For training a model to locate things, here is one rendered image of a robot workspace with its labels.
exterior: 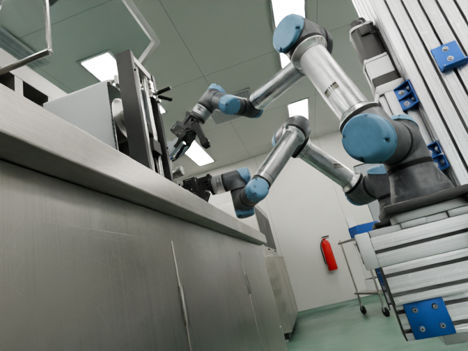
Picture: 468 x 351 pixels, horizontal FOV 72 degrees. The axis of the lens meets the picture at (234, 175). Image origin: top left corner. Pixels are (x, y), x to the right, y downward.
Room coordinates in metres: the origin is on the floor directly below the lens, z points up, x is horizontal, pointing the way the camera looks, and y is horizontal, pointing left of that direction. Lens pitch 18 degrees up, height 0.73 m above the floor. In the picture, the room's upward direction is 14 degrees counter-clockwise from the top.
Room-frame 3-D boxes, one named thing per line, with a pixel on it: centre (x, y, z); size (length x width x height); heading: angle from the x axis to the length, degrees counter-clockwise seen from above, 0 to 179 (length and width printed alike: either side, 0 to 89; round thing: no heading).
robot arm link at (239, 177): (1.24, -0.01, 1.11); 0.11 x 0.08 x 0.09; 81
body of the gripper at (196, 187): (1.26, 0.15, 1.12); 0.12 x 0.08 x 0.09; 81
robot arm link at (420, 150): (0.87, -0.46, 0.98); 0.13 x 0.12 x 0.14; 133
